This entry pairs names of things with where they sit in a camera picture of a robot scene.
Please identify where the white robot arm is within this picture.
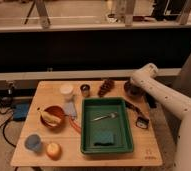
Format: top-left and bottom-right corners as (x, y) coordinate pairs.
(131, 63), (191, 171)

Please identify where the small metal cup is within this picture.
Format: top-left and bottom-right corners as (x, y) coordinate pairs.
(80, 84), (90, 97)

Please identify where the white plastic cup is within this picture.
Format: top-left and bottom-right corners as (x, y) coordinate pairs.
(60, 84), (74, 100)

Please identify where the silver metal fork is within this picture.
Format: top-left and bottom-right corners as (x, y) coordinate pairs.
(91, 113), (118, 122)

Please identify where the blue plastic cup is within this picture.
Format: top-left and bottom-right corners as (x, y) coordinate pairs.
(25, 134), (42, 152)

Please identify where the dark brown bowl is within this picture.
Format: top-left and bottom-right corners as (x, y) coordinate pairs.
(124, 81), (144, 98)

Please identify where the green plastic tray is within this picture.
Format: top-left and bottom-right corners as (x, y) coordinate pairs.
(80, 97), (134, 155)

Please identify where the red bowl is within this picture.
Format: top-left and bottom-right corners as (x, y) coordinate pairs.
(40, 106), (65, 129)

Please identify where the green sponge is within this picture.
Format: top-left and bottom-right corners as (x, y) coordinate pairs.
(93, 132), (114, 146)

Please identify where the yellow banana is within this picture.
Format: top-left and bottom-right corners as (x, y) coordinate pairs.
(41, 111), (61, 124)

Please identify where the blue box on floor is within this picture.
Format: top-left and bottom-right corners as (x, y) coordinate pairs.
(13, 103), (30, 121)

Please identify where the grey spatula red handle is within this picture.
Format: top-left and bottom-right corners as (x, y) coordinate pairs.
(63, 101), (81, 133)

